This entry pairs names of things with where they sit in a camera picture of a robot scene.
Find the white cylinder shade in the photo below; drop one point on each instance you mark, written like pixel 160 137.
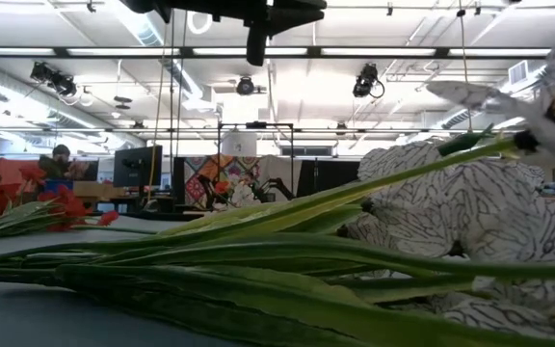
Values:
pixel 239 144

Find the colourful patchwork quilt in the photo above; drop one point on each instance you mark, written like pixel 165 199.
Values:
pixel 210 169

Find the black hanging camera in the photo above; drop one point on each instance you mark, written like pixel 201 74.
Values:
pixel 245 87
pixel 56 81
pixel 365 82

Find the white air vent grille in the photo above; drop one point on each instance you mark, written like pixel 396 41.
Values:
pixel 518 72

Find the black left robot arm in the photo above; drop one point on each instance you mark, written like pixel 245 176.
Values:
pixel 138 5

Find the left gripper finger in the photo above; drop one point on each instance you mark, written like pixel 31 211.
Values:
pixel 292 19
pixel 301 4

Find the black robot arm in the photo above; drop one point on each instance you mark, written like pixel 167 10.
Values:
pixel 205 185
pixel 280 186

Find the long ceiling light bar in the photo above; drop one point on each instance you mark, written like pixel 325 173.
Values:
pixel 186 130
pixel 128 51

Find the large red flower bunch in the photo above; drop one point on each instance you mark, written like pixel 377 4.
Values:
pixel 68 205

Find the black computer monitor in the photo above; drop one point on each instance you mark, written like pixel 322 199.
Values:
pixel 138 166

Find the white veined flower bunch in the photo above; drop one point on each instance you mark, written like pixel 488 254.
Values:
pixel 475 202

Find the black metal frame stand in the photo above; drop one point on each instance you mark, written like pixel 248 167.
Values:
pixel 258 125

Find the black screen panel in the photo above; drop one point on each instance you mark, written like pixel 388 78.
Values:
pixel 330 177

